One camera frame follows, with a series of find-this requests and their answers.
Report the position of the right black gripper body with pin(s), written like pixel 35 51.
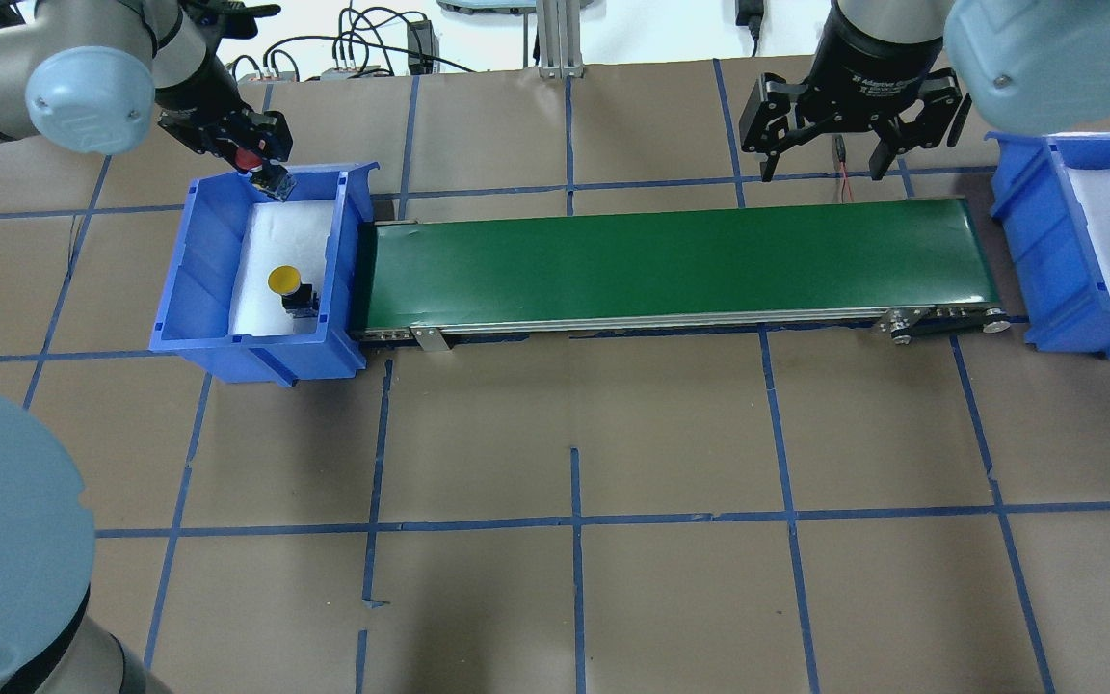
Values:
pixel 868 69

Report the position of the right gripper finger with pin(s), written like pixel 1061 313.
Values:
pixel 772 123
pixel 940 121

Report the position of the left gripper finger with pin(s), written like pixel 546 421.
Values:
pixel 270 145

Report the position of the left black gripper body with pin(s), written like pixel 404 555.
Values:
pixel 196 95

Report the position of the red push button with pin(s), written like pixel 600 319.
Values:
pixel 245 161

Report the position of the yellow push button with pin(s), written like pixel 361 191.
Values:
pixel 298 298

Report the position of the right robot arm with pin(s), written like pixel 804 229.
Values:
pixel 1027 67

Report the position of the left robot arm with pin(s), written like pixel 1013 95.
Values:
pixel 94 76

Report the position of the blue source bin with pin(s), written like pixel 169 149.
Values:
pixel 193 312

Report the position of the green conveyor belt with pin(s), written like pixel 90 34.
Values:
pixel 906 267

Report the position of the blue destination bin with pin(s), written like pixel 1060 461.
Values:
pixel 1044 225

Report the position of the black power adapter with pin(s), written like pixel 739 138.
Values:
pixel 421 47

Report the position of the aluminium frame post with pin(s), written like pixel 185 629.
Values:
pixel 559 39

